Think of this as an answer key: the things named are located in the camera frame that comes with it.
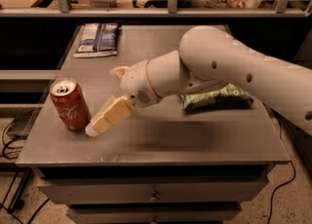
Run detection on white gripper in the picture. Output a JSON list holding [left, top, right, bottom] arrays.
[[85, 59, 162, 137]]

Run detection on red coke can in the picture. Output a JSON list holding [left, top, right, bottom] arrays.
[[50, 78, 90, 131]]

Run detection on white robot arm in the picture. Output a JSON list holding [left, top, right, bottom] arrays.
[[86, 26, 312, 136]]

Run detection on blue chip bag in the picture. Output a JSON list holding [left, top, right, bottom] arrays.
[[74, 23, 119, 58]]

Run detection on green chip bag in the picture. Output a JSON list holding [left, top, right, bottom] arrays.
[[181, 84, 254, 113]]

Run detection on grey side shelf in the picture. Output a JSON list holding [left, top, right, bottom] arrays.
[[0, 70, 59, 118]]

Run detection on grey upper drawer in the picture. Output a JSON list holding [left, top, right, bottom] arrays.
[[38, 176, 268, 205]]

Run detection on grey drawer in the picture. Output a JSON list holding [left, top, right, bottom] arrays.
[[38, 176, 268, 205], [66, 205, 241, 224]]

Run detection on grey lower drawer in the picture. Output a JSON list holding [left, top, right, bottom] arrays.
[[66, 205, 241, 224]]

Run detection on black cables left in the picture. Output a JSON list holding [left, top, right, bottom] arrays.
[[0, 109, 50, 224]]

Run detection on black cable right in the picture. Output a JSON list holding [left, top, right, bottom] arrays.
[[265, 117, 296, 224]]

